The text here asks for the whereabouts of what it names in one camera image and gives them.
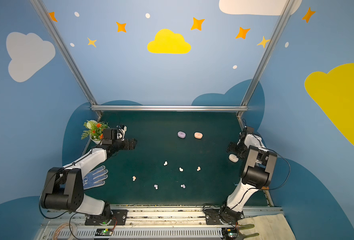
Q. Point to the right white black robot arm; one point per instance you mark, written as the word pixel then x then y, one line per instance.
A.
pixel 256 172

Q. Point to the left green controller board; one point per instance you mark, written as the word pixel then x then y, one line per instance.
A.
pixel 103 232

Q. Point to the blue dotted work glove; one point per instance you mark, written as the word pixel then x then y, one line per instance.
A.
pixel 95 178

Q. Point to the beige cloth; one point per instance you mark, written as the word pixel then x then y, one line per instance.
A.
pixel 268 227

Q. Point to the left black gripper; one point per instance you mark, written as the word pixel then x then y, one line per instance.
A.
pixel 125 144

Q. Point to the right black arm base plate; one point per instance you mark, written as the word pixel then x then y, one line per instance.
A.
pixel 220 216

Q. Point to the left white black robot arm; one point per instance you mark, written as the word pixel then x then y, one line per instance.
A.
pixel 63 189

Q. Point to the pink earbud charging case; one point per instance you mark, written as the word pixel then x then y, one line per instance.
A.
pixel 198 135

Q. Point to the right green controller board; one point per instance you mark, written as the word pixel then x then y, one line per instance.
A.
pixel 229 233

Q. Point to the purple earbud charging case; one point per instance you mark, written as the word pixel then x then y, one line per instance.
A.
pixel 181 134

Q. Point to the white pot with flowers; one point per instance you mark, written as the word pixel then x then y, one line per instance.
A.
pixel 94 131

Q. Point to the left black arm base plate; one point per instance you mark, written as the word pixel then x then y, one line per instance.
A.
pixel 117 217

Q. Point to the white earbud charging case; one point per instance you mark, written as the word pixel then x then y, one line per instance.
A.
pixel 233 158

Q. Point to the green controller board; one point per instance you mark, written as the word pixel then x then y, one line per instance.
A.
pixel 103 232
pixel 229 233

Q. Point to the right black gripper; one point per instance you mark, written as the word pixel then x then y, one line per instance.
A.
pixel 234 147

